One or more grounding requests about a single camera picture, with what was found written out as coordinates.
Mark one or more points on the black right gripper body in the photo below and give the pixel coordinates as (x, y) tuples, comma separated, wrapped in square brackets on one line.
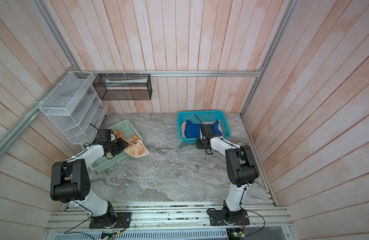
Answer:
[(200, 143)]

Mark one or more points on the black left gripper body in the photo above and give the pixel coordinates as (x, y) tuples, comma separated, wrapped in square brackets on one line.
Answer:
[(117, 147)]

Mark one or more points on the blue towel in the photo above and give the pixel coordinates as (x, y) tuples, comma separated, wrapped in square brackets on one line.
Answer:
[(193, 129)]

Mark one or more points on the pink towel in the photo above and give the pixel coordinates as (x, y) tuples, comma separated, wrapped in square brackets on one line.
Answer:
[(183, 129)]

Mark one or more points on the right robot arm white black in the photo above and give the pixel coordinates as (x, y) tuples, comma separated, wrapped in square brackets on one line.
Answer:
[(242, 171)]

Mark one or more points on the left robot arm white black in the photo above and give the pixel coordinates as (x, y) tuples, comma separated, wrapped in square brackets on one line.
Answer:
[(70, 181)]

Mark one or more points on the mint green perforated basket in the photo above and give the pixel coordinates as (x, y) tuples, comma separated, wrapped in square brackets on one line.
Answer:
[(129, 132)]

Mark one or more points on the orange patterned towel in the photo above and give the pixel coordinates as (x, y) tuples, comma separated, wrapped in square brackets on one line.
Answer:
[(135, 148)]

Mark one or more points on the teal plastic basket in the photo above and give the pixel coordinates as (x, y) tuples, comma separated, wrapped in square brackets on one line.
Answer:
[(189, 123)]

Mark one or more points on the green circuit board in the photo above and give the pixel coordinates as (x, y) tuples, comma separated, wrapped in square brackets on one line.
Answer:
[(235, 234)]

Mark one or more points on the white wire mesh shelf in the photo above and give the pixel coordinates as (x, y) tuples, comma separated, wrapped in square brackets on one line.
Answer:
[(76, 112)]

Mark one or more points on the black wire mesh basket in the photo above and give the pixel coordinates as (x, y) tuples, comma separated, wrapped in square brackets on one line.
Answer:
[(136, 87)]

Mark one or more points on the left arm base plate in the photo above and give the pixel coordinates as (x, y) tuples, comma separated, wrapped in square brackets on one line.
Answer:
[(118, 220)]

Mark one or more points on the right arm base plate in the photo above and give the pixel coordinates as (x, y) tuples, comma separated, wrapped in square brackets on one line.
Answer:
[(225, 217)]

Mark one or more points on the aluminium frame rail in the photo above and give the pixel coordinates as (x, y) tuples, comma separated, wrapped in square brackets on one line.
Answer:
[(12, 135)]

